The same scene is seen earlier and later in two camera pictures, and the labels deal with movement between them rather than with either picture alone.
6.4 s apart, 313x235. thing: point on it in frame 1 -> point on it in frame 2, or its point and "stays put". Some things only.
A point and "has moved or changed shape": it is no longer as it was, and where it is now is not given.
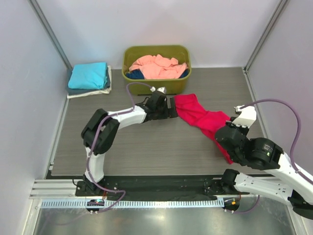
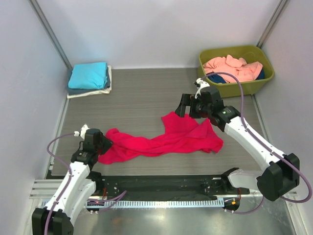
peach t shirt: (159, 67) -> (230, 64)
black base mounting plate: (151, 187) stays put
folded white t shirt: (98, 92) stays put
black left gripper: (171, 106) -> (103, 143)
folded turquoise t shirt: (91, 76) stays put
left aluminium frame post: (46, 27) stays put
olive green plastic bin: (144, 66) -> (254, 53)
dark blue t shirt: (138, 74) -> (217, 78)
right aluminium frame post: (279, 7) stays put
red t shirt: (190, 109) has moved or changed shape
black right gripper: (222, 136) -> (193, 107)
